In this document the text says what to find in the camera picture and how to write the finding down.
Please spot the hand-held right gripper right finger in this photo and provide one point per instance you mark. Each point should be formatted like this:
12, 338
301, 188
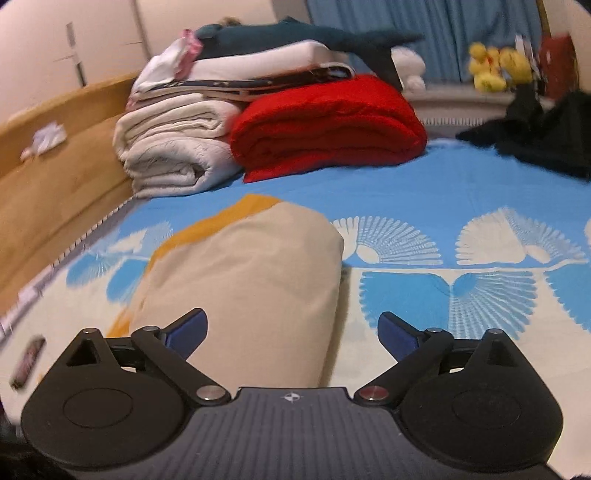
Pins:
396, 336

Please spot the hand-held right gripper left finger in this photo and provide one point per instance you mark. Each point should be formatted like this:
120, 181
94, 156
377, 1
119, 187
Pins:
187, 330

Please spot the white and navy folded quilt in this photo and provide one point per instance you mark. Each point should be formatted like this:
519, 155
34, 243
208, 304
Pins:
277, 64

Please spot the white and pink cloth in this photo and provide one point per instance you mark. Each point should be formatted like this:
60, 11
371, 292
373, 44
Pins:
175, 60

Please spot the blue printed bedsheet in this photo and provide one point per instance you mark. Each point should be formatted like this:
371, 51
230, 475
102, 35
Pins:
415, 194

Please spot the red folded blanket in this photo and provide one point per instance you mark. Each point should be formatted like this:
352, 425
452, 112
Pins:
323, 124

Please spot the yellow plush toy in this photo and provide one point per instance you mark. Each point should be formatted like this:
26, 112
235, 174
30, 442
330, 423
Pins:
485, 67
516, 64

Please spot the blue curtain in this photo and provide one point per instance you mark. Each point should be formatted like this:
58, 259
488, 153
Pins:
415, 27

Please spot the white window ledge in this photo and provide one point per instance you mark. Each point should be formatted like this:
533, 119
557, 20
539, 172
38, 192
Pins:
461, 101

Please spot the white fluffy folded blanket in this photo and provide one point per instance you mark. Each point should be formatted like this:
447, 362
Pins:
171, 143

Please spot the red bag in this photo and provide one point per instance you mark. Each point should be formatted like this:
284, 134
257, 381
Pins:
556, 64

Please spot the beige and mustard garment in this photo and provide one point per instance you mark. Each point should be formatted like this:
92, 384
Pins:
244, 286

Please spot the black cloth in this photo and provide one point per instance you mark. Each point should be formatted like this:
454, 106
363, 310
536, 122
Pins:
549, 134

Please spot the white wardrobe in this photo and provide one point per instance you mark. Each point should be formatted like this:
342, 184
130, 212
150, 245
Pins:
106, 32

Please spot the teal shark plush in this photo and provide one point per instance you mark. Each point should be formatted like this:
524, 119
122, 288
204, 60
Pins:
295, 34

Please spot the wooden bed frame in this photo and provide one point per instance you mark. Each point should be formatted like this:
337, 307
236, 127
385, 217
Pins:
51, 198

